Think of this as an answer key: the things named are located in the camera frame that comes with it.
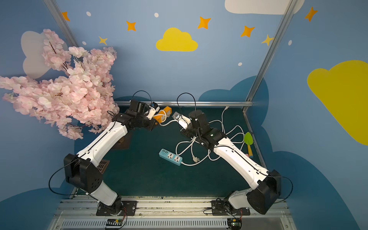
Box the orange power strip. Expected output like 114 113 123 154
153 106 172 124

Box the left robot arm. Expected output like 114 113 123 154
64 100 160 206

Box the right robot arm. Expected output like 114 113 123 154
173 110 282 215

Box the teal power strip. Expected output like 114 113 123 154
159 149 183 166

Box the green toy shovel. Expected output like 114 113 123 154
243 132 254 158

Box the brown toy spatula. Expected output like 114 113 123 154
97 159 110 174

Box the pink cherry blossom tree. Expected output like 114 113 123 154
1 29 119 140

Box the right controller board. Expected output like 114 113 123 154
227 218 242 230

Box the controller board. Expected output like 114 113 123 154
105 218 125 230
227 218 242 230

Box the left controller board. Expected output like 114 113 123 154
105 218 125 230

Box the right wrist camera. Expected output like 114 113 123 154
172 112 191 129

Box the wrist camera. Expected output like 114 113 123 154
172 112 191 129
146 102 160 120

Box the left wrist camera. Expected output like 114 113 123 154
146 102 160 120

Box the white cord of far strip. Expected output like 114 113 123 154
208 106 248 162

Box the white cord of teal strip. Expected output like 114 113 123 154
175 137 219 167

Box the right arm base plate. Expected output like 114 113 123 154
211 199 251 216

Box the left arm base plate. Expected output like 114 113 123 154
96 200 138 217

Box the aluminium front rail frame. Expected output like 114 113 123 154
49 195 297 230

